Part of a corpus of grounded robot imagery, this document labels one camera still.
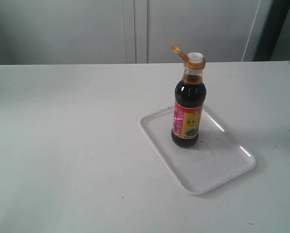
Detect white plastic tray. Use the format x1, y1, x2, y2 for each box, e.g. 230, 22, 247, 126
139, 106, 256, 196

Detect white cabinet doors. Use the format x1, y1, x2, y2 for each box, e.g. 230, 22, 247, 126
0, 0, 271, 65

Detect dark soy sauce bottle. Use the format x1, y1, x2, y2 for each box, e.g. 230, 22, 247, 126
171, 46, 206, 148

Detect dark vertical post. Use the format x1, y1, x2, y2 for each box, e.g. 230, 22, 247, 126
252, 0, 290, 62

